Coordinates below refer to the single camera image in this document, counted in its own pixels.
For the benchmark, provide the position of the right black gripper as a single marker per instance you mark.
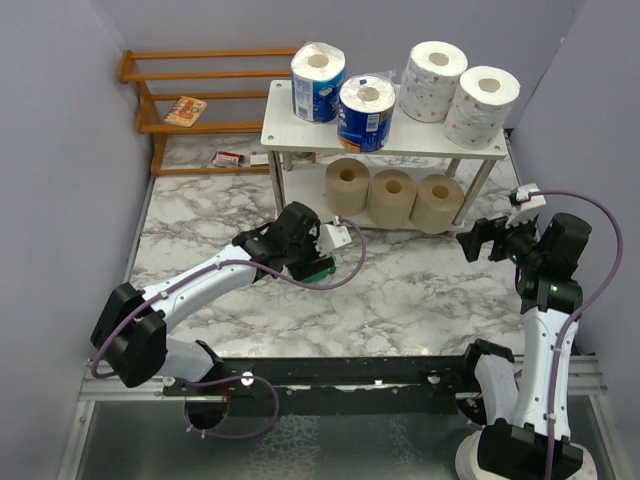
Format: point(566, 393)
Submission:
point(492, 229)

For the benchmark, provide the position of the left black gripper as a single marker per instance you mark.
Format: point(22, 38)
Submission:
point(314, 263)

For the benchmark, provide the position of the brown roll green wrapper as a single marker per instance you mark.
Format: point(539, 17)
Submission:
point(320, 272)

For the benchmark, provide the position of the tan paper roll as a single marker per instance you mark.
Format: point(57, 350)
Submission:
point(346, 186)
point(391, 198)
point(438, 200)

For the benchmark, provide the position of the tan paper roll front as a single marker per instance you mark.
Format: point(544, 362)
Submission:
point(391, 198)

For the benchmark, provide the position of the white dotted roll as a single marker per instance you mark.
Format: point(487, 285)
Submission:
point(430, 79)
point(482, 101)

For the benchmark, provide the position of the blue roll front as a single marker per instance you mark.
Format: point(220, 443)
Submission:
point(365, 111)

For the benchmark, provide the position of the blue roll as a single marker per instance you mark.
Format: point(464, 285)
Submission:
point(365, 111)
point(317, 74)

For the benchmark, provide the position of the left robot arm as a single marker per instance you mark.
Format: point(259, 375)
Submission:
point(131, 334)

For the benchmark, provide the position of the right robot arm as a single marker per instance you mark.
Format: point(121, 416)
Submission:
point(527, 433)

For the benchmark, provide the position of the white two-tier shelf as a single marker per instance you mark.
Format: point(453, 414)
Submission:
point(300, 151)

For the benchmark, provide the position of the small white card box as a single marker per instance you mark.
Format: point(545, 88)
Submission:
point(258, 158)

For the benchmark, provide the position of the red white small box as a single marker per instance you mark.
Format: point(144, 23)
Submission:
point(225, 159)

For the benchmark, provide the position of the orange snack packet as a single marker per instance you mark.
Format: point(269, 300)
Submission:
point(185, 112)

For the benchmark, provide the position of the orange wooden rack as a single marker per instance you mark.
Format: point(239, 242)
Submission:
point(149, 121)

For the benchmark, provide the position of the white roll on floor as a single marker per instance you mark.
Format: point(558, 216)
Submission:
point(466, 457)

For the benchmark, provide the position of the dotted roll on floor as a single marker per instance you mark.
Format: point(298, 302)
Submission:
point(588, 470)

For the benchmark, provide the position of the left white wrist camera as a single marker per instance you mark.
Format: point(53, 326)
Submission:
point(332, 236)

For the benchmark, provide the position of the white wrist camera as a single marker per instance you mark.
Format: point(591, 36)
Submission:
point(528, 203)
point(332, 236)

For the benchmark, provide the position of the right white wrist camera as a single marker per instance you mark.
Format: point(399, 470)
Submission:
point(528, 203)

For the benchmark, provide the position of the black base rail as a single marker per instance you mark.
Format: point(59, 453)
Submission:
point(327, 386)

